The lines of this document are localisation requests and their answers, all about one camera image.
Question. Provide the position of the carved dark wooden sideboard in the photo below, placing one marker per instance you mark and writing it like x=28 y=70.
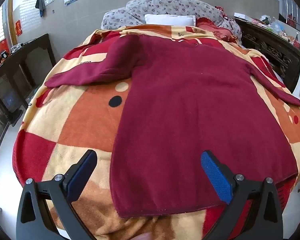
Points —
x=270 y=45

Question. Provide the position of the white pillow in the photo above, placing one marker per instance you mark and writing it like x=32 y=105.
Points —
x=170 y=20

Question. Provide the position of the red orange printed blanket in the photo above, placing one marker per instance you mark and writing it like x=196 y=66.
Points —
x=72 y=130

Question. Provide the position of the maroon sweater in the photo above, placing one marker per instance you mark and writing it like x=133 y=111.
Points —
x=190 y=105

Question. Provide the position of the small red wall poster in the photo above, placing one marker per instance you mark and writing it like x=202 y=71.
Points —
x=18 y=27

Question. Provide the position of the flat white box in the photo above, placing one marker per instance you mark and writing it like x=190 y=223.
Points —
x=241 y=16

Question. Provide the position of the dark wooden cabinet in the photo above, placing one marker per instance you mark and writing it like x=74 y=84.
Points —
x=20 y=60

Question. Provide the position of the grey floral quilt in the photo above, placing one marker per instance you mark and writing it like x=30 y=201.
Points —
x=165 y=5

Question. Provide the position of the dark hanging cloth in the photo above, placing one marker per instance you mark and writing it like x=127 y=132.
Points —
x=40 y=3

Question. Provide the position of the red ruffled pillow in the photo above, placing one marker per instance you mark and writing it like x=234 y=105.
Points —
x=212 y=28

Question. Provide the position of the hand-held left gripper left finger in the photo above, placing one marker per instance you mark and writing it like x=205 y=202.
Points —
x=81 y=177

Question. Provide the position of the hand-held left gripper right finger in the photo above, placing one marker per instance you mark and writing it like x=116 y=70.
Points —
x=216 y=177

